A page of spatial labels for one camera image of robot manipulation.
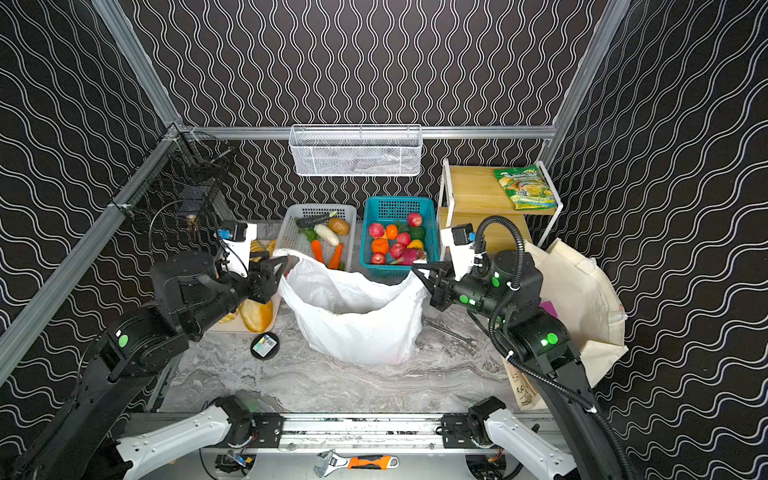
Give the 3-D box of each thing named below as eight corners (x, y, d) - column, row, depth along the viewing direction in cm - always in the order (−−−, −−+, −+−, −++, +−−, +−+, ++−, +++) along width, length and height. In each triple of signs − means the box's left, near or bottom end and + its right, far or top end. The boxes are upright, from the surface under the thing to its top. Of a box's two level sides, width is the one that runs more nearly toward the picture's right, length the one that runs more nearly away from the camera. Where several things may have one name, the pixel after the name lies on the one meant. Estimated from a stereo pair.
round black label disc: (249, 360, 88) (246, 357, 86) (256, 336, 93) (253, 332, 91) (276, 360, 88) (274, 357, 86) (282, 336, 93) (280, 332, 91)
